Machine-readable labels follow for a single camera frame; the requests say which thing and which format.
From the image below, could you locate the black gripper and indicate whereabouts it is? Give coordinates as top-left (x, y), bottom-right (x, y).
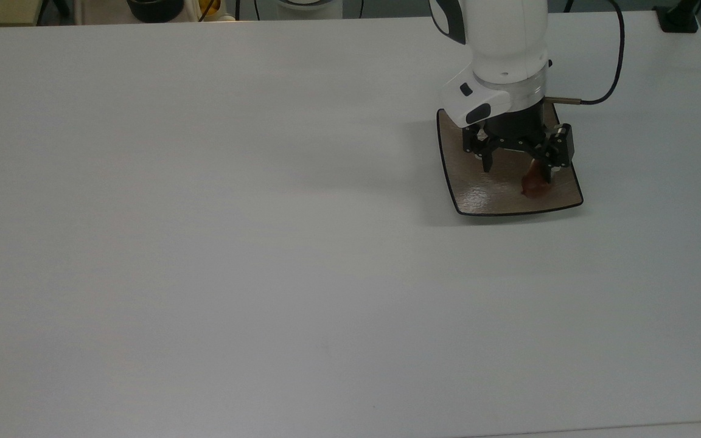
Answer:
top-left (461, 102), bottom-right (573, 184)

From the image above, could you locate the small dark red food item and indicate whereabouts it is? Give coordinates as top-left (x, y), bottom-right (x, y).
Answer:
top-left (520, 159), bottom-right (553, 199)

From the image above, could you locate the square brown ceramic plate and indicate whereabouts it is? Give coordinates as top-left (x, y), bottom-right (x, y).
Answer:
top-left (436, 105), bottom-right (584, 217)

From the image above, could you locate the black round container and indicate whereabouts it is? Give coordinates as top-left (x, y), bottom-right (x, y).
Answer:
top-left (127, 0), bottom-right (185, 24)

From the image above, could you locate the black table clamp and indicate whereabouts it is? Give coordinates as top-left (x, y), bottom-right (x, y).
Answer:
top-left (654, 0), bottom-right (701, 34)

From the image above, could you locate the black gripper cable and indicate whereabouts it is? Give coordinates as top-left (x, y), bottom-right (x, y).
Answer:
top-left (544, 0), bottom-right (626, 107)

